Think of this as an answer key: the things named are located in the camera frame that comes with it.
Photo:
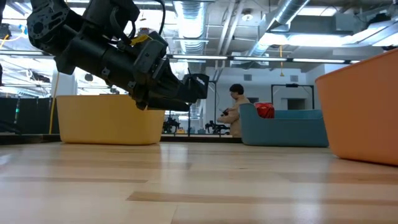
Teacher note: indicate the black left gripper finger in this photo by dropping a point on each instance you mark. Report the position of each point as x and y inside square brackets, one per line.
[196, 90]
[169, 105]

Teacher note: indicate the red soda can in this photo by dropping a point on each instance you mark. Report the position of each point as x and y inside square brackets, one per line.
[264, 111]

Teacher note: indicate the black idle robot arm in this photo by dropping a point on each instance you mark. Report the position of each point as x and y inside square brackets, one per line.
[216, 127]
[171, 124]

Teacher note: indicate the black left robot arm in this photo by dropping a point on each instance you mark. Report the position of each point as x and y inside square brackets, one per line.
[46, 25]

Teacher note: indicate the ceiling light strip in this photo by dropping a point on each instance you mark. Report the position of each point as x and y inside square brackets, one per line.
[259, 59]
[318, 60]
[199, 57]

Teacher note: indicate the person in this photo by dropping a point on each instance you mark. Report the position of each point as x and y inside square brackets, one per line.
[237, 118]

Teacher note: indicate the yellow plastic bin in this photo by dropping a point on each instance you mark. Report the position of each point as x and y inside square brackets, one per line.
[109, 124]

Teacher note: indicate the black partition panel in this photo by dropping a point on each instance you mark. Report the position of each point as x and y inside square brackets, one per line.
[31, 115]

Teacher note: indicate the round ceiling fixture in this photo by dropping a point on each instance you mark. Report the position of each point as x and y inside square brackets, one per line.
[247, 16]

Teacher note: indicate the teal plastic bin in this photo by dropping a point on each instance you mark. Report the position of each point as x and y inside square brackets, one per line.
[280, 133]

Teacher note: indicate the orange plastic bin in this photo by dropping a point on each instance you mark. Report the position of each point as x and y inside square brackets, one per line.
[357, 109]

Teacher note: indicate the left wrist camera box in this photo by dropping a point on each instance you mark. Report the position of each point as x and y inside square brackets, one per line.
[150, 56]

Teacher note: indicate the grey wall vent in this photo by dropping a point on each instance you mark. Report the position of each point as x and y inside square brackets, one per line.
[247, 77]
[293, 78]

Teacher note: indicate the silver ribbed ventilation duct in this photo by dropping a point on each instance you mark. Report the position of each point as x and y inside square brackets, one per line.
[191, 25]

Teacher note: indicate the black metal rack frame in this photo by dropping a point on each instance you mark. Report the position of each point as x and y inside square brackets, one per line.
[292, 85]

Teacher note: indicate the silver round ventilation duct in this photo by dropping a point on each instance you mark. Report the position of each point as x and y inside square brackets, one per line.
[280, 18]

